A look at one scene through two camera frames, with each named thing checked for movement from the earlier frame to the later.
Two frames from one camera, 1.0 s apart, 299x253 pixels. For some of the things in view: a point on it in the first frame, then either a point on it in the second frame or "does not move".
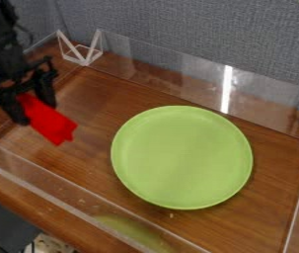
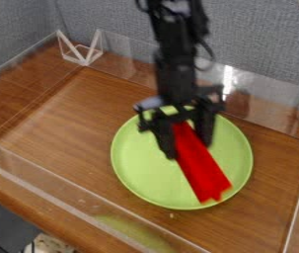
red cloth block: [47, 119] -> [209, 176]
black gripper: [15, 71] -> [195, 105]
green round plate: [183, 157] does not move
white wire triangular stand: [80, 54] does not move
